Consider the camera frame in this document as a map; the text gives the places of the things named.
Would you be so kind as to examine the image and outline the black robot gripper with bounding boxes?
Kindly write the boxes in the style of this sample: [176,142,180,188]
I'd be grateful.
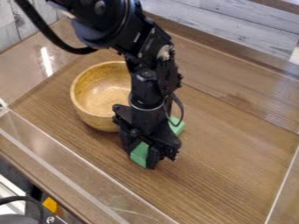
[112,101,173,170]

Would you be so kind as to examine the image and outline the green rectangular block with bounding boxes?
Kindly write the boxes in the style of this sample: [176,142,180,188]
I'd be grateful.
[129,116,185,169]

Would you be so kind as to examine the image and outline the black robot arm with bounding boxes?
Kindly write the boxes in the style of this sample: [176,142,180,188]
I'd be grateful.
[14,0,183,169]

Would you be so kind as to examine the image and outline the brown wooden bowl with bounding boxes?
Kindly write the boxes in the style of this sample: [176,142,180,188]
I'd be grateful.
[69,61,130,132]

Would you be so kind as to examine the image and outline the yellow and black device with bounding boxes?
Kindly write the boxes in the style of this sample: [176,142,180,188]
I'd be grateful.
[25,185,77,224]

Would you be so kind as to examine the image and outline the clear acrylic tray wall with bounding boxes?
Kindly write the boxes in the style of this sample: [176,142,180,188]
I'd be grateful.
[0,107,178,224]

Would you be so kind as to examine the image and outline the black cable bottom left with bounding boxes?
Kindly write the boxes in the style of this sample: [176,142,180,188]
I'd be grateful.
[0,195,42,224]

